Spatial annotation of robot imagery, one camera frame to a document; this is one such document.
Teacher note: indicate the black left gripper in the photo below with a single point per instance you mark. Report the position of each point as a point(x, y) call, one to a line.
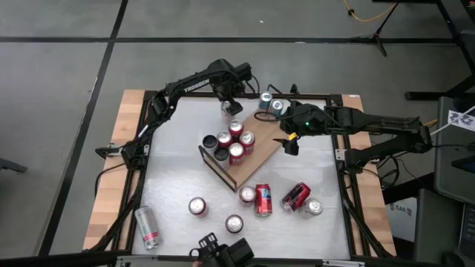
point(230, 92)

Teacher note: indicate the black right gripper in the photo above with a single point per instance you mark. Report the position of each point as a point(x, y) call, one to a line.
point(308, 120)

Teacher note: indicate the red soda can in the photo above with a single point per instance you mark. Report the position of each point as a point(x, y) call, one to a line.
point(236, 128)

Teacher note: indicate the red Fanta strawberry can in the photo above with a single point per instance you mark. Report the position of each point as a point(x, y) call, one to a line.
point(224, 139)
point(236, 152)
point(197, 206)
point(246, 140)
point(263, 200)

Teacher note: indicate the silver Celsius can black top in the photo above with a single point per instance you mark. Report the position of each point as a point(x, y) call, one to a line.
point(209, 142)
point(222, 154)

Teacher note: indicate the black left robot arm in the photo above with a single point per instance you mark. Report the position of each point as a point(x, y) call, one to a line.
point(193, 86)

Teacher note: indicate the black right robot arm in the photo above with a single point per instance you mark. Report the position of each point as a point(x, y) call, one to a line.
point(378, 124)

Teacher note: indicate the yellow tag on gripper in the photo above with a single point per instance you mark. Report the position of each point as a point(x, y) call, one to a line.
point(292, 136)

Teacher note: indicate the silver and teal energy can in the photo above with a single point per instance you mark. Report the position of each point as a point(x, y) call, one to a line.
point(276, 107)
point(265, 100)

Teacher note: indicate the red Star Wars cola can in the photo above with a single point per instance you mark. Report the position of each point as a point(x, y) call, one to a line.
point(234, 223)
point(295, 197)

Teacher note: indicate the red Coca-Cola can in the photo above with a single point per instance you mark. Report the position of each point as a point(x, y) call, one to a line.
point(247, 194)

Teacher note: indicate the silver can with red print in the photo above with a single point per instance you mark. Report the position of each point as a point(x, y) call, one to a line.
point(311, 207)

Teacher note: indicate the white table cover sheet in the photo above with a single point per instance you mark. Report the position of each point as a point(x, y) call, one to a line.
point(178, 178)

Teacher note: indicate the white labelled box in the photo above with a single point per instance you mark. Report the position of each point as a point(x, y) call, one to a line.
point(401, 219)

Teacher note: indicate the black tripod stand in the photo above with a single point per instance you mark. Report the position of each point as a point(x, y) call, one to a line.
point(375, 36)

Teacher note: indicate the silver can with pink band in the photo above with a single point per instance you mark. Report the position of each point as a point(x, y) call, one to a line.
point(148, 228)

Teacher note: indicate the black desk base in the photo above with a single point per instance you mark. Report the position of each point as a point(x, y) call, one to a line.
point(426, 96)

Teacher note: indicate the person's hand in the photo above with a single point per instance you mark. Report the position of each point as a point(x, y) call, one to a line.
point(197, 264)

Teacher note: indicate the grey equipment cabinet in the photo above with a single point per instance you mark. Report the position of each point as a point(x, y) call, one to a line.
point(456, 174)
point(438, 230)

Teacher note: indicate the white printed paper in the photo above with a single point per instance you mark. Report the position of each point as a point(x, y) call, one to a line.
point(462, 120)

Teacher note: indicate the black tablet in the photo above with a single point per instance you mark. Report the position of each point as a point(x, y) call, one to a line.
point(464, 163)

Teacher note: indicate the dark keyboard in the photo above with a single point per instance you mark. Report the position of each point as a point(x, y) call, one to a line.
point(468, 230)

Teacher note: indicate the black furniture foot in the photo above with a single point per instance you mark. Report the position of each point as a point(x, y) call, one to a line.
point(13, 165)

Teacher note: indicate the black crossbar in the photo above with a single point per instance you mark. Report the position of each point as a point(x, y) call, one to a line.
point(55, 257)

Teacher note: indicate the silver corner bracket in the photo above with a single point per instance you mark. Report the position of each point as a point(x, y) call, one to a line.
point(339, 154)

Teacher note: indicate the black camera with mount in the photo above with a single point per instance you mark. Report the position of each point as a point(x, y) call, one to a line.
point(222, 254)

